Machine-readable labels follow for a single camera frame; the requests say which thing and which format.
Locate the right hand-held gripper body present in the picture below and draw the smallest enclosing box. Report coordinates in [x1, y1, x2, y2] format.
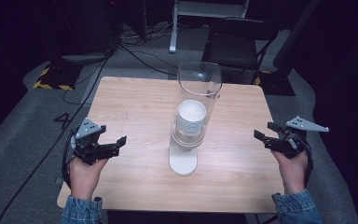
[264, 116, 330, 160]

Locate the grey flat stand base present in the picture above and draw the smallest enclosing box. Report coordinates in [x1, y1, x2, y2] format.
[61, 51, 109, 64]

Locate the black slanted pole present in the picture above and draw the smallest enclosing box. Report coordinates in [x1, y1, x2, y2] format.
[272, 0, 322, 70]

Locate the black folding chair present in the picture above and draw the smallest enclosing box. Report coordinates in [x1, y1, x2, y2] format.
[200, 18, 280, 86]

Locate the hand-held gripper cable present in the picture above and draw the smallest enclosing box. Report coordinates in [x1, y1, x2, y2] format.
[61, 127, 76, 189]
[303, 139, 314, 189]

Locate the black yellow striped base plate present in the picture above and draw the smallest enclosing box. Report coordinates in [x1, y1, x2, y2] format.
[254, 70, 296, 97]
[32, 63, 84, 91]

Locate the clear tube cup dispenser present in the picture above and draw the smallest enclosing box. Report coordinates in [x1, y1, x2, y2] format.
[168, 61, 224, 176]

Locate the bundle of floor cables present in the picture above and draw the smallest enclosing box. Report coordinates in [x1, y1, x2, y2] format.
[117, 21, 181, 77]

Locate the left hand-held gripper cable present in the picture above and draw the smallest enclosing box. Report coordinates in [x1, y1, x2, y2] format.
[61, 127, 76, 189]

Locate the right hand-held gripper cable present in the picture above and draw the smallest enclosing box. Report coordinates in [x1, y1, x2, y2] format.
[303, 139, 314, 189]

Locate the person's left hand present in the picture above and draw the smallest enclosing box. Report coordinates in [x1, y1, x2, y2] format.
[68, 157, 110, 202]

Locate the white metal stand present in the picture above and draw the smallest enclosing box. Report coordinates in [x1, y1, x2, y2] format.
[168, 0, 252, 54]

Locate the person's right hand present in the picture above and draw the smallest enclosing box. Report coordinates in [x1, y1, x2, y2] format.
[271, 148, 310, 196]

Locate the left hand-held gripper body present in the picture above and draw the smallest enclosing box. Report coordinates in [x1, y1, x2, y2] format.
[70, 117, 107, 166]

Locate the long black floor cable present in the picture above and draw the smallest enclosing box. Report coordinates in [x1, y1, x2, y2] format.
[0, 46, 115, 224]

